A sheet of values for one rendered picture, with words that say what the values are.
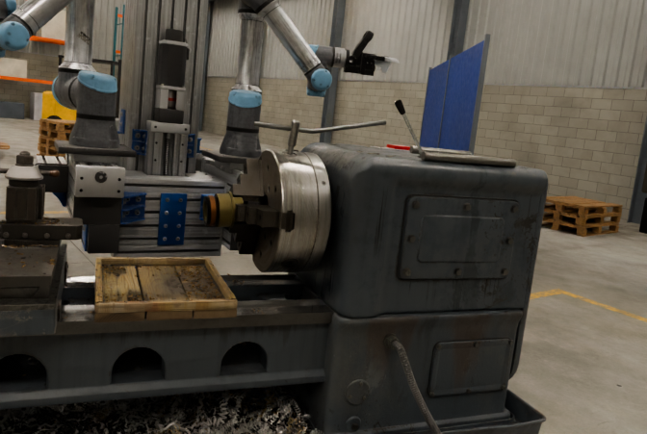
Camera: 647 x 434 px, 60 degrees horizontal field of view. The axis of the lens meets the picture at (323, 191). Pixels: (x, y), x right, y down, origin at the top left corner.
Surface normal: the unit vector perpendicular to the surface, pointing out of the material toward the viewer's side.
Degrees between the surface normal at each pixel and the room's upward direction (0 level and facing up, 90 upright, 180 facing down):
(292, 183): 54
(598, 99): 90
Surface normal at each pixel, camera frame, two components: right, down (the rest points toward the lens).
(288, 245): 0.31, 0.50
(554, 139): -0.80, 0.00
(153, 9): 0.47, 0.17
